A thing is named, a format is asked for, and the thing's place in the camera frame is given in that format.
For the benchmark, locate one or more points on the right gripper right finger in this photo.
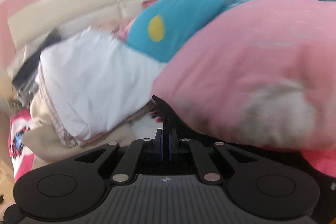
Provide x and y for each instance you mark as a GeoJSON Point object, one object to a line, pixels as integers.
{"type": "Point", "coordinates": [173, 144]}

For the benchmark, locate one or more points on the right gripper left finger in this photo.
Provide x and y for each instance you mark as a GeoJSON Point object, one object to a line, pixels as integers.
{"type": "Point", "coordinates": [158, 144]}

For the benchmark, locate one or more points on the pink grey floral quilt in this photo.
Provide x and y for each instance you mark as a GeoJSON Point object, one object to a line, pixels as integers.
{"type": "Point", "coordinates": [262, 73]}

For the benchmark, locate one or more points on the white garment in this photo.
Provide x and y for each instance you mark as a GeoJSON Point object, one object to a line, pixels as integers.
{"type": "Point", "coordinates": [92, 82]}

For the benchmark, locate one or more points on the beige garment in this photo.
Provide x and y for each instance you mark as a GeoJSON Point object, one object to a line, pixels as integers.
{"type": "Point", "coordinates": [43, 141]}

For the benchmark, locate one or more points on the pink floral bed sheet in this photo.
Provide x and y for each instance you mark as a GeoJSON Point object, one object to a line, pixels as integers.
{"type": "Point", "coordinates": [23, 159]}

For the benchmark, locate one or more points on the dark garment pile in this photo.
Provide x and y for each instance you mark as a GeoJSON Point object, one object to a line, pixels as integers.
{"type": "Point", "coordinates": [24, 81]}

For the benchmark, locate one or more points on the cream padded headboard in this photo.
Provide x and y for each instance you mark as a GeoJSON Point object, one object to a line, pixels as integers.
{"type": "Point", "coordinates": [78, 1]}

